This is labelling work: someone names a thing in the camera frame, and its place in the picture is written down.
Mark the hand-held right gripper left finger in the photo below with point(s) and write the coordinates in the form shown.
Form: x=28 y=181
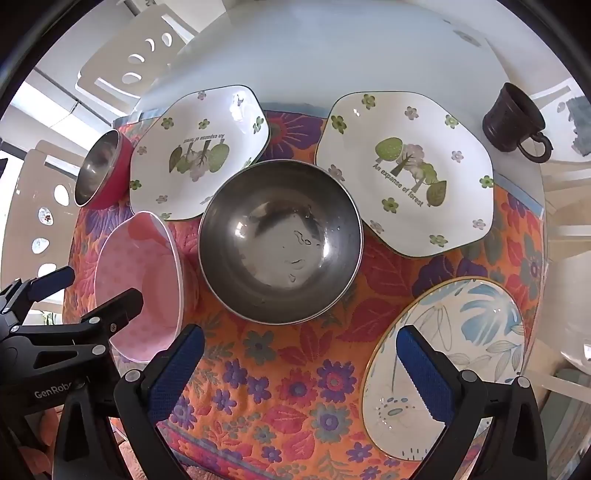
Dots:
x=178 y=371

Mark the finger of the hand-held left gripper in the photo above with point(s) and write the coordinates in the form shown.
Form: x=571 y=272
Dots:
x=51 y=282
x=117 y=310

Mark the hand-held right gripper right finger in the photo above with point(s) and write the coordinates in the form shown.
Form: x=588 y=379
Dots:
x=425 y=378

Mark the pink bowl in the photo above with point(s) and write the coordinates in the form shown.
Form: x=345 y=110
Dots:
x=138 y=272

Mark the red steel bowl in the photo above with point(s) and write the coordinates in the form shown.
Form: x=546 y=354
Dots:
x=115 y=184

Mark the large steel bowl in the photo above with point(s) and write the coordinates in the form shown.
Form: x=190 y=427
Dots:
x=277 y=240

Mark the white floral tree plate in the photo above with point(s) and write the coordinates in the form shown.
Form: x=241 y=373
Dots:
x=184 y=134
x=415 y=134

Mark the white chair with oval holes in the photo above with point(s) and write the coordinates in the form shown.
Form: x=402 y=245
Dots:
x=27 y=194
x=120 y=41

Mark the orange floral cloth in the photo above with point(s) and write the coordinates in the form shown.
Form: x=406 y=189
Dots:
x=286 y=369

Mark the dark metal cup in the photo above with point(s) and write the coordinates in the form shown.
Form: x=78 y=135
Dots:
x=508 y=120

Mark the grey-blue cloth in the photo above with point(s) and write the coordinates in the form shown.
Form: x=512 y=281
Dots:
x=579 y=124

